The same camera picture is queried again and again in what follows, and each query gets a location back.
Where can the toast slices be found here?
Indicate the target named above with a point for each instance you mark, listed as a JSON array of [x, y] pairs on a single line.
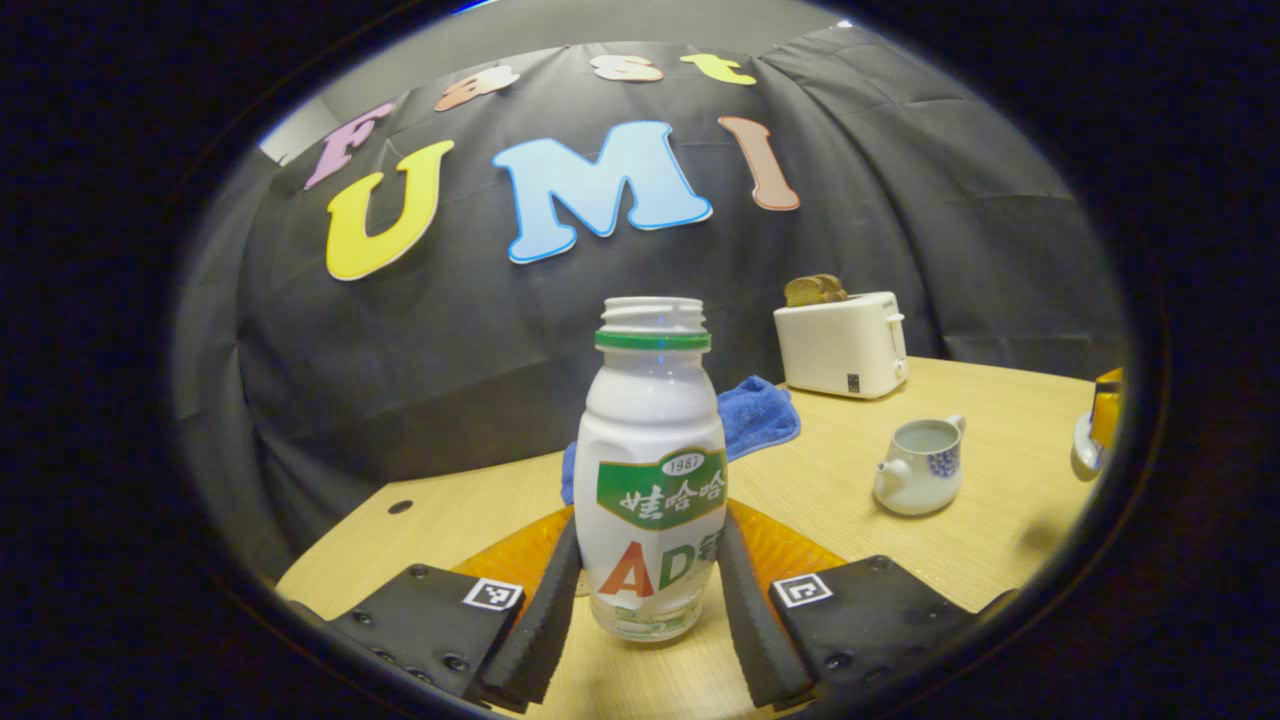
[[815, 290]]

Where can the white toaster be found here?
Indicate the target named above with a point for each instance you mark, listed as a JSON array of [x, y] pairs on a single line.
[[840, 345]]

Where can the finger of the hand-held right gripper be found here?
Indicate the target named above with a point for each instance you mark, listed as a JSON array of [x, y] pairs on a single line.
[[1108, 410]]

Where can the white blue-patterned teacup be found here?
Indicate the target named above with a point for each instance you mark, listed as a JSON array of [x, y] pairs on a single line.
[[915, 480]]

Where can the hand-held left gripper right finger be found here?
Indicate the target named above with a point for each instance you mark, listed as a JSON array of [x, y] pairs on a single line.
[[760, 630]]

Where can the white plastic water bottle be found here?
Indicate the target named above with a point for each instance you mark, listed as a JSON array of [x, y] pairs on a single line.
[[650, 420]]

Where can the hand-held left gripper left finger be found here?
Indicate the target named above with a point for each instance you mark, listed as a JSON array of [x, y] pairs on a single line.
[[540, 630]]

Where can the blue towel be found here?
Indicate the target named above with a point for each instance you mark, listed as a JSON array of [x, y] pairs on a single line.
[[760, 415]]

